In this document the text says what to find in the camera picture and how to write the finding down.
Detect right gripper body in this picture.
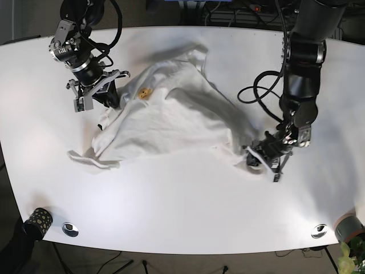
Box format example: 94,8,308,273
66,62,130,112

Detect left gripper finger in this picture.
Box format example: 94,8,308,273
248,154,265,171

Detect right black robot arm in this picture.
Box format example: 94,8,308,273
48,1,130,112

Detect left metal table grommet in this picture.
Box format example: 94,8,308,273
62,223,79,237

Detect right metal table grommet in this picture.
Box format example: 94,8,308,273
311,224,329,239

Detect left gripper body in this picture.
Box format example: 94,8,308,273
246,130,296,183

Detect black floral cup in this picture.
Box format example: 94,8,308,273
22,208,53,241

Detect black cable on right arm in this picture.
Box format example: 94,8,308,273
86,0,123,62

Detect white T-shirt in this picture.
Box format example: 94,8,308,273
68,49,258,170

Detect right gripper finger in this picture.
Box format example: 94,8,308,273
103,83,120,108
92,92,106,106

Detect grey plant pot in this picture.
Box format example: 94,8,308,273
334,213,364,243

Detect metal table grommet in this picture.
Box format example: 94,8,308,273
311,224,329,239
62,223,79,237

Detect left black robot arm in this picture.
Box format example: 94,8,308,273
247,1,347,182

